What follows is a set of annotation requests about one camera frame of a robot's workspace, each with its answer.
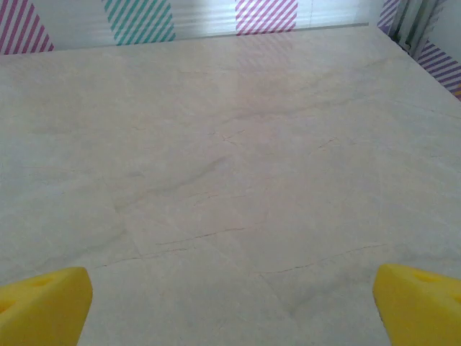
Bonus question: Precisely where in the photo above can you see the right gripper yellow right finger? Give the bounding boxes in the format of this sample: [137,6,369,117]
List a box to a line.
[372,263,461,346]

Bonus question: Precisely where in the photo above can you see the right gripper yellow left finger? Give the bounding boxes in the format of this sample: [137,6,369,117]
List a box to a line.
[0,266,94,346]

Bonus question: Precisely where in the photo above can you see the aluminium frame post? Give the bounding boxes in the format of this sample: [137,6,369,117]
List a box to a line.
[390,0,447,58]

